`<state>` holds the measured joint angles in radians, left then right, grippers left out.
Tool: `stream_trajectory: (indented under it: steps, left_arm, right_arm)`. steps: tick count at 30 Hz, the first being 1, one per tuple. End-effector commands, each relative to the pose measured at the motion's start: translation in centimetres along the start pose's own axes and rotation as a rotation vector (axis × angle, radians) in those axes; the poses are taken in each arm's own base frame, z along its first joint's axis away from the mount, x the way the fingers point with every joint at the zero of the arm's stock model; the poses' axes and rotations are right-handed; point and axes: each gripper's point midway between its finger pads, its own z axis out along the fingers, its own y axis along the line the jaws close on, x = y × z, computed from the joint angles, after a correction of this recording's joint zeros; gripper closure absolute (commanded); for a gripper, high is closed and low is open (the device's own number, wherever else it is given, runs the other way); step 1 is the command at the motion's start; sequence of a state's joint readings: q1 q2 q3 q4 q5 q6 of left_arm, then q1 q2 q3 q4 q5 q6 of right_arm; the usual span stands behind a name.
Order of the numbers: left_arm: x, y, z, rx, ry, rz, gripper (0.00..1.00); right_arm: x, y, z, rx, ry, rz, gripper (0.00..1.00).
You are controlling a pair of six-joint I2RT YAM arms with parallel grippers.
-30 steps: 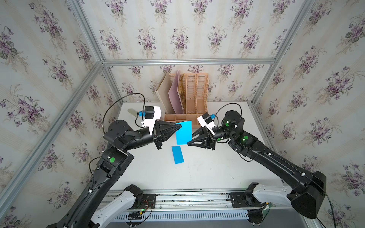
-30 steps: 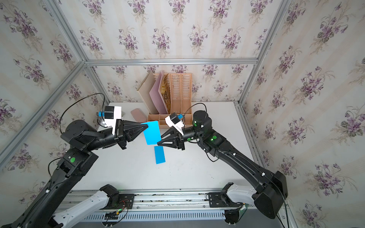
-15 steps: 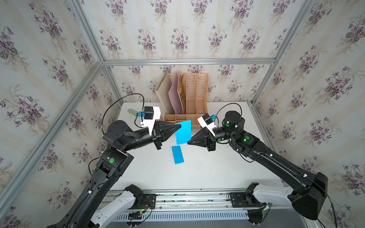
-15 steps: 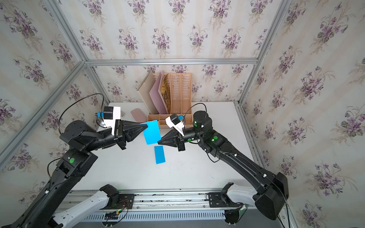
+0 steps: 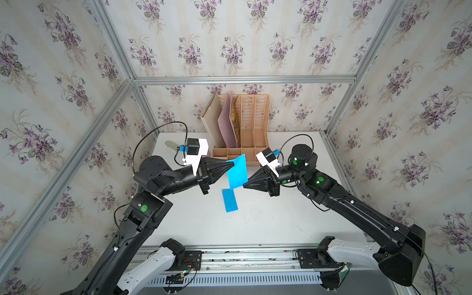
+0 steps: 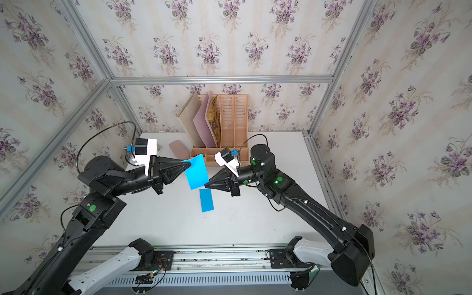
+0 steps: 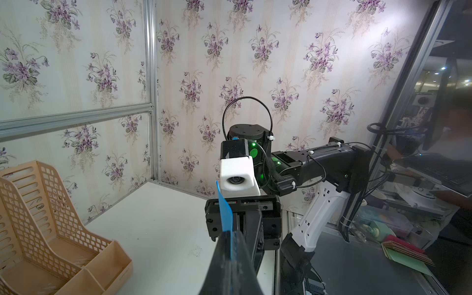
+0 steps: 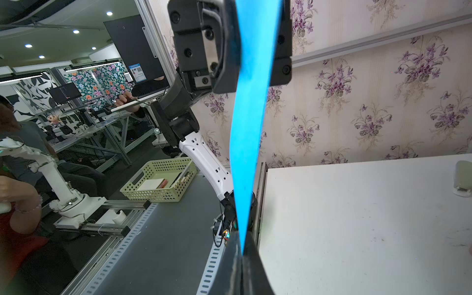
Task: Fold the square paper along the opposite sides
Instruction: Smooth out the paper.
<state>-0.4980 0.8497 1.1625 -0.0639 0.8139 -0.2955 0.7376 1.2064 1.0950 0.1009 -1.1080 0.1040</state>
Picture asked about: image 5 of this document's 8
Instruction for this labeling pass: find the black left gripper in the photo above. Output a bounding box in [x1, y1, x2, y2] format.
[155, 158, 232, 199]

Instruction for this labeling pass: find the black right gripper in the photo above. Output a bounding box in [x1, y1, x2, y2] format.
[243, 164, 307, 199]

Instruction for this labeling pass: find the blue square paper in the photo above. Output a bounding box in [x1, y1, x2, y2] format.
[227, 154, 248, 189]
[222, 189, 238, 213]

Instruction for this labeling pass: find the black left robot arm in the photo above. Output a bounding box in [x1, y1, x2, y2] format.
[68, 137, 235, 295]

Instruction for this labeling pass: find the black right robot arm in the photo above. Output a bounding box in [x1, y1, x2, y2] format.
[243, 144, 428, 292]

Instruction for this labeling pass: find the grey green eraser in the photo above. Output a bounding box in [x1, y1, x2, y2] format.
[165, 140, 180, 151]

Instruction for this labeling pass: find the beige folder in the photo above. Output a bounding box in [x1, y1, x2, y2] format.
[201, 94, 226, 148]

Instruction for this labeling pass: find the pink folder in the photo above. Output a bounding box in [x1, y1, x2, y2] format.
[218, 92, 237, 148]

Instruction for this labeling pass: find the patterned yellow book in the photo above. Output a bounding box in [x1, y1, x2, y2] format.
[230, 95, 240, 148]

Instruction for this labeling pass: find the peach plastic file organizer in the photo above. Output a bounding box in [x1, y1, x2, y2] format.
[212, 94, 269, 166]

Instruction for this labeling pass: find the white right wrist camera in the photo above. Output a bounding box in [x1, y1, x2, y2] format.
[256, 147, 281, 177]

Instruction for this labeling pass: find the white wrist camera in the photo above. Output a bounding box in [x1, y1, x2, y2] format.
[178, 138, 209, 176]
[256, 147, 281, 177]

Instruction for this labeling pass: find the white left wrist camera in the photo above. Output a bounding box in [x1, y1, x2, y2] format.
[178, 138, 209, 176]

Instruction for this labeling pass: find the aluminium mounting rail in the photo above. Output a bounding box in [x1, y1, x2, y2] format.
[139, 245, 404, 275]

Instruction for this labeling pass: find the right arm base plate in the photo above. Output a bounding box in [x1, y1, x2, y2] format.
[295, 249, 345, 271]

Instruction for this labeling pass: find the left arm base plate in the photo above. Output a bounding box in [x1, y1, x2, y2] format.
[168, 251, 203, 271]

